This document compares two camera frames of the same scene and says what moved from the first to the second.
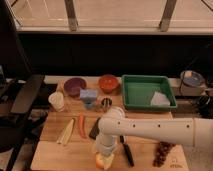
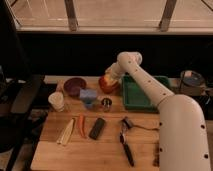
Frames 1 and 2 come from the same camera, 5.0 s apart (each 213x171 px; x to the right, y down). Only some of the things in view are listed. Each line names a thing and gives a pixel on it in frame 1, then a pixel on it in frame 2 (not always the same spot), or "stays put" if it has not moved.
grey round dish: x=195 y=80 stays put
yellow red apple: x=99 y=161 -> x=106 y=83
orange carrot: x=82 y=124 stays put
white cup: x=57 y=101 stays put
